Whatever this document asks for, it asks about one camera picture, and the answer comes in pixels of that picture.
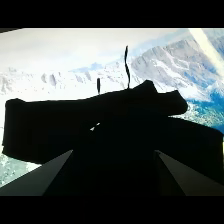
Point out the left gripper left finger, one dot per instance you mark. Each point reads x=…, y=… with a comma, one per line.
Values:
x=46, y=178

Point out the dark green garment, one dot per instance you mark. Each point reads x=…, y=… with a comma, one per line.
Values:
x=110, y=133

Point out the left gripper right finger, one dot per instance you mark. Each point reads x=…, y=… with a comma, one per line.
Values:
x=186, y=181

